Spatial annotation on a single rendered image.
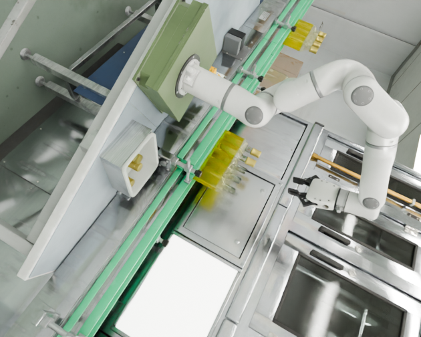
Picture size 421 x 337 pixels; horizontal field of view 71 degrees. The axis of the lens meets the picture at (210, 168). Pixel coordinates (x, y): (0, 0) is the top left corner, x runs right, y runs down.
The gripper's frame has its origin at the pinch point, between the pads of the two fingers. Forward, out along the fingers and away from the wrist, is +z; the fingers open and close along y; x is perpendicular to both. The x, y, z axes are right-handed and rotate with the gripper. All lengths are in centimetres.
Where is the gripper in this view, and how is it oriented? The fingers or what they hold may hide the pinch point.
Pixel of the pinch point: (295, 186)
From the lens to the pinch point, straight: 117.3
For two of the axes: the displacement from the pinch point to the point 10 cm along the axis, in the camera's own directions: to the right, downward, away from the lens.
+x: -2.1, -6.2, -7.5
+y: 4.7, -7.4, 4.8
